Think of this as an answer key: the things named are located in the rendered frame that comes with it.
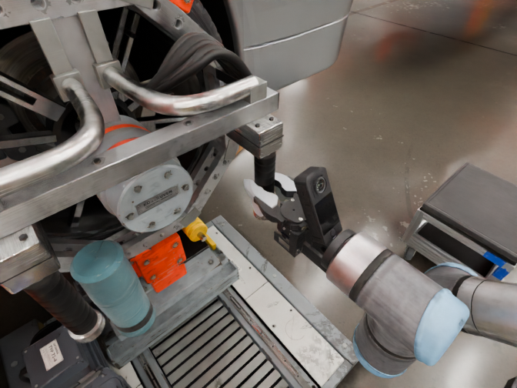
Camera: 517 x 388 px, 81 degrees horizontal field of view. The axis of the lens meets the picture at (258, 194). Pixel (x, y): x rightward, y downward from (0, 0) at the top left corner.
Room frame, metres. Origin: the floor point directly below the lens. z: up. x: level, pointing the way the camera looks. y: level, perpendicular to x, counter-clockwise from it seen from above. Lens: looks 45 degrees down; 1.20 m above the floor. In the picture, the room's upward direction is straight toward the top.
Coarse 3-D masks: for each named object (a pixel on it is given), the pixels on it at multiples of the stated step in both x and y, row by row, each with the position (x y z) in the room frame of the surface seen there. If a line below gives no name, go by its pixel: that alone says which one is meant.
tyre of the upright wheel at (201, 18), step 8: (192, 8) 0.66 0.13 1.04; (200, 8) 0.67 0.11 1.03; (192, 16) 0.66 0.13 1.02; (200, 16) 0.67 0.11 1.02; (208, 16) 0.69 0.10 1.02; (200, 24) 0.67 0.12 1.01; (208, 24) 0.68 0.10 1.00; (208, 32) 0.68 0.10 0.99; (216, 32) 0.70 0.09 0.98; (112, 232) 0.46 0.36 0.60
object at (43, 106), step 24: (120, 24) 0.59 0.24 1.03; (144, 24) 0.72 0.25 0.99; (120, 48) 0.60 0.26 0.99; (168, 48) 0.71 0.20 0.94; (0, 72) 0.46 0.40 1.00; (0, 96) 0.45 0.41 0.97; (48, 96) 0.50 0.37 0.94; (48, 120) 0.50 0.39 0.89; (72, 120) 0.53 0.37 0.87; (144, 120) 0.58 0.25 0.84; (168, 120) 0.62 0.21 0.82; (0, 144) 0.42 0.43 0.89; (24, 144) 0.44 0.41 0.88; (192, 168) 0.62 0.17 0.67; (48, 216) 0.45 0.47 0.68; (72, 216) 0.44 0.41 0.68; (96, 216) 0.49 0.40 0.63
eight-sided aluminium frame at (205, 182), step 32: (0, 0) 0.40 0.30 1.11; (32, 0) 0.47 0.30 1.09; (64, 0) 0.45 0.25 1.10; (96, 0) 0.47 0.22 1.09; (128, 0) 0.50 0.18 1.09; (160, 0) 0.53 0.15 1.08; (224, 160) 0.60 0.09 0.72; (192, 192) 0.56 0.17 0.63; (64, 256) 0.33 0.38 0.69; (128, 256) 0.40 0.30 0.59
